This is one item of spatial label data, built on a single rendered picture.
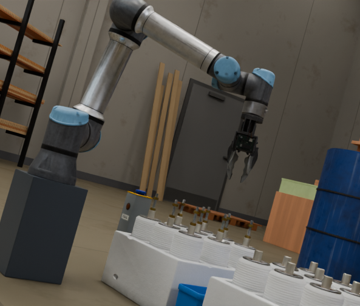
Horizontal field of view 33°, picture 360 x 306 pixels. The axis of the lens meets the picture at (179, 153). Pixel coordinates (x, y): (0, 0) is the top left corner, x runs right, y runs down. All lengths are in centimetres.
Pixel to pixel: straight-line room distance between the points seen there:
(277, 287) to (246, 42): 994
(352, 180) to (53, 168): 296
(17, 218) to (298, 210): 508
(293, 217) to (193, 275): 492
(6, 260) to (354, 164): 310
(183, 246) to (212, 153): 909
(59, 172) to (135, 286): 43
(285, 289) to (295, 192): 527
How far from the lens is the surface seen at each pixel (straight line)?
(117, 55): 202
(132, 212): 220
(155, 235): 195
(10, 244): 186
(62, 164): 186
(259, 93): 193
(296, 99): 1215
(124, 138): 1002
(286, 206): 680
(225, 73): 180
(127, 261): 201
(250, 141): 190
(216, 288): 163
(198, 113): 1066
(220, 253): 192
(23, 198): 184
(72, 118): 187
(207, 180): 1092
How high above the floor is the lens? 40
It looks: 3 degrees up
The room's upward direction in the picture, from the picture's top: 16 degrees clockwise
